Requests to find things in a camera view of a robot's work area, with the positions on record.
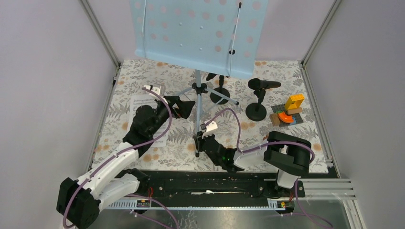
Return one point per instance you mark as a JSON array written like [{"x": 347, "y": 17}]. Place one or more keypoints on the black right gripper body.
[{"x": 202, "y": 140}]

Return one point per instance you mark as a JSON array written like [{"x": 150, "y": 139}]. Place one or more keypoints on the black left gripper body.
[{"x": 162, "y": 113}]

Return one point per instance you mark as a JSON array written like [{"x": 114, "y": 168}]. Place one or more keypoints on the sheet music page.
[{"x": 137, "y": 101}]

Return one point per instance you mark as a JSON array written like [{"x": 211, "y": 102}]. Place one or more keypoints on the light blue music stand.
[{"x": 213, "y": 36}]

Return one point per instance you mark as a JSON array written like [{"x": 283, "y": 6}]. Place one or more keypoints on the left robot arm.
[{"x": 81, "y": 200}]

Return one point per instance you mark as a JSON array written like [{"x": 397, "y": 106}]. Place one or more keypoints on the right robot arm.
[{"x": 291, "y": 155}]

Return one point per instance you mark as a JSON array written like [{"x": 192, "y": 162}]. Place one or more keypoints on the front black microphone stand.
[{"x": 256, "y": 111}]

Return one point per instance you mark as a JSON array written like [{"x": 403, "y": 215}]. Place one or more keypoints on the tan toy brick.
[{"x": 275, "y": 119}]

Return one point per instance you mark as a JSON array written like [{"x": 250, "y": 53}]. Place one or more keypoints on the orange curved toy block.
[{"x": 285, "y": 118}]

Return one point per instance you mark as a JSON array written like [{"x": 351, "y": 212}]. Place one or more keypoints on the front black microphone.
[{"x": 258, "y": 84}]

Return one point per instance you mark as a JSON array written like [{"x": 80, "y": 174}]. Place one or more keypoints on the floral patterned tablecloth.
[{"x": 234, "y": 128}]

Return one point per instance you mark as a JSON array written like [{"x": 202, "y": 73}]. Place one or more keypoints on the tan brick under yellow block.
[{"x": 294, "y": 111}]

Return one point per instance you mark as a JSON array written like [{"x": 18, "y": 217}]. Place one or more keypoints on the gray toy baseplate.
[{"x": 297, "y": 117}]

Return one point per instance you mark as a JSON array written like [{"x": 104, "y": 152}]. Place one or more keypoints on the yellow toy block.
[{"x": 294, "y": 101}]

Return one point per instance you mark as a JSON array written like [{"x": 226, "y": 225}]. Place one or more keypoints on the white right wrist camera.
[{"x": 208, "y": 128}]

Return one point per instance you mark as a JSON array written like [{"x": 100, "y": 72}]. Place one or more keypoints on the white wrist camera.
[
  {"x": 208, "y": 128},
  {"x": 158, "y": 90}
]

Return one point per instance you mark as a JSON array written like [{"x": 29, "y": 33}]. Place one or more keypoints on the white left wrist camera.
[{"x": 158, "y": 90}]

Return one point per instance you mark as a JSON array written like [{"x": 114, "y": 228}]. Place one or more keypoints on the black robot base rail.
[{"x": 212, "y": 189}]

